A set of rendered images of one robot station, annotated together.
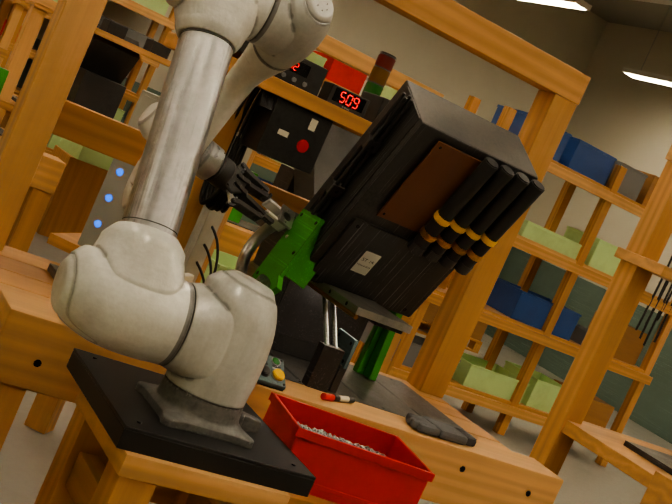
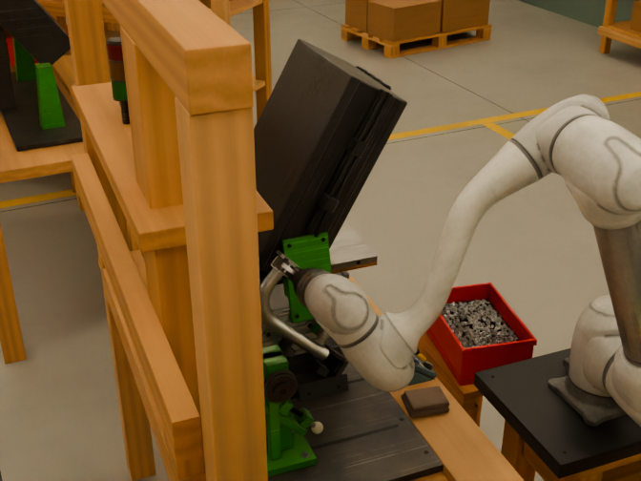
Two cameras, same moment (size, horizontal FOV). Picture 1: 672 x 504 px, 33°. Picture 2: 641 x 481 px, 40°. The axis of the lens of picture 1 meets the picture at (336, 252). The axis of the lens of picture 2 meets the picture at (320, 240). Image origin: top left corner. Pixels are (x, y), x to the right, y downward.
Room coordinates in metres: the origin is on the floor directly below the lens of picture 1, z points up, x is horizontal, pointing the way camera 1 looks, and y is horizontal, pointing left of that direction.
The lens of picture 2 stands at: (2.45, 1.95, 2.25)
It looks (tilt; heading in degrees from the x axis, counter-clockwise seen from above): 28 degrees down; 278
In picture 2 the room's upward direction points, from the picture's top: straight up
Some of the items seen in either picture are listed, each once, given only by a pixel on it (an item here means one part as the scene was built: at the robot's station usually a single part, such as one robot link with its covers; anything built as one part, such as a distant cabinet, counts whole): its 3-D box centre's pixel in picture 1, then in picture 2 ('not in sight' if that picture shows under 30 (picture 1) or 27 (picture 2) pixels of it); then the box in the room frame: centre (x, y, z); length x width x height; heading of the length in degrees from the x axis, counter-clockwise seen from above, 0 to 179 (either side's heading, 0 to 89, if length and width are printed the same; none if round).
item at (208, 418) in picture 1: (208, 406); (593, 383); (2.02, 0.10, 0.92); 0.22 x 0.18 x 0.06; 120
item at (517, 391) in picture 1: (544, 288); not in sight; (8.68, -1.56, 1.14); 2.45 x 0.55 x 2.28; 122
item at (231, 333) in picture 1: (224, 332); (609, 342); (2.01, 0.12, 1.06); 0.18 x 0.16 x 0.22; 115
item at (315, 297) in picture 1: (310, 289); not in sight; (3.01, 0.02, 1.07); 0.30 x 0.18 x 0.34; 119
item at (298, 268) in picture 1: (298, 253); (304, 271); (2.75, 0.08, 1.17); 0.13 x 0.12 x 0.20; 119
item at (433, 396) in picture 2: not in sight; (424, 400); (2.43, 0.22, 0.91); 0.10 x 0.08 x 0.03; 19
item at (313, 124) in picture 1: (286, 132); not in sight; (2.97, 0.24, 1.42); 0.17 x 0.12 x 0.15; 119
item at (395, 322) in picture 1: (347, 297); (298, 261); (2.79, -0.07, 1.11); 0.39 x 0.16 x 0.03; 29
